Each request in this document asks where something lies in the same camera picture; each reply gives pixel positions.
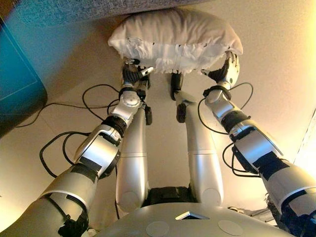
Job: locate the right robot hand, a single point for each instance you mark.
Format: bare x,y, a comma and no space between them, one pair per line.
224,75

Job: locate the right black robot foot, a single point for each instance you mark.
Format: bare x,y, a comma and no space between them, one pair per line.
176,84

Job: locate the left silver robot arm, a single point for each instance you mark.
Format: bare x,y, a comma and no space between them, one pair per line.
96,150

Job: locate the silver robot torso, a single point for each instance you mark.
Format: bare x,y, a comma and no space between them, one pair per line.
172,222

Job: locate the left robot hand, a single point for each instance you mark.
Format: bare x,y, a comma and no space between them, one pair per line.
132,75

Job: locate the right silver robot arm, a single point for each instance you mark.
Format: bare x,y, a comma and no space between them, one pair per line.
256,145

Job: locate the white tasselled cushion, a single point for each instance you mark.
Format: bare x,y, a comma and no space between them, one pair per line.
177,29

